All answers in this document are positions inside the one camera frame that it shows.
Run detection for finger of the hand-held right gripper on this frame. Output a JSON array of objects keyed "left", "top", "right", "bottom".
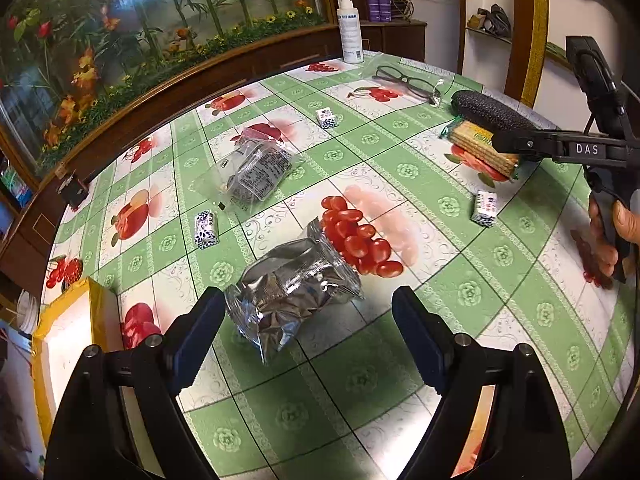
[{"left": 492, "top": 129, "right": 622, "bottom": 164}]

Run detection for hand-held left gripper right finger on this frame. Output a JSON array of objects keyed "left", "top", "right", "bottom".
[{"left": 391, "top": 285, "right": 573, "bottom": 480}]

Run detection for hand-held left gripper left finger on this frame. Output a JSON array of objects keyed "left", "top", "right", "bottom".
[{"left": 44, "top": 286, "right": 227, "bottom": 480}]

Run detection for long green cracker pack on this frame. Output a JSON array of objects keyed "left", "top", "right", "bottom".
[{"left": 439, "top": 118, "right": 522, "bottom": 179}]

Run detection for silver foil snack packet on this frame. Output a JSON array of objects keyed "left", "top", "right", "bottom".
[{"left": 224, "top": 217, "right": 364, "bottom": 365}]

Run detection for yellow box with white inside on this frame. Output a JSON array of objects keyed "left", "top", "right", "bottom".
[{"left": 32, "top": 277, "right": 124, "bottom": 443}]

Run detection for person's right hand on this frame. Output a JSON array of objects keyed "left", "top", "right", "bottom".
[{"left": 587, "top": 195, "right": 640, "bottom": 278}]

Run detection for black textured glasses case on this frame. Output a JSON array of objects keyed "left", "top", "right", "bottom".
[{"left": 449, "top": 89, "right": 540, "bottom": 134}]

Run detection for fruit print tablecloth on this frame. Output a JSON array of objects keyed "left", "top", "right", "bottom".
[{"left": 37, "top": 50, "right": 636, "bottom": 480}]

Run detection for dark object on shelf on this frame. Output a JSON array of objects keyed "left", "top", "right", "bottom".
[{"left": 466, "top": 3, "right": 513, "bottom": 37}]

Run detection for dark-rimmed eyeglasses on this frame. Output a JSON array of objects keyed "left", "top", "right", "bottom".
[{"left": 371, "top": 64, "right": 444, "bottom": 107}]

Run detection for clear packet with dark contents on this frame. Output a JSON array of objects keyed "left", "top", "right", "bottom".
[{"left": 196, "top": 131, "right": 307, "bottom": 212}]

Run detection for purple spray cans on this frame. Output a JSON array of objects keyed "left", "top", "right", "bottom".
[{"left": 366, "top": 0, "right": 392, "bottom": 24}]

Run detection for white spray bottle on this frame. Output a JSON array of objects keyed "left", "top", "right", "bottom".
[{"left": 336, "top": 0, "right": 365, "bottom": 65}]

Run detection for flower and bamboo wall panel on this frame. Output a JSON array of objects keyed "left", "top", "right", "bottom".
[{"left": 0, "top": 0, "right": 341, "bottom": 181}]

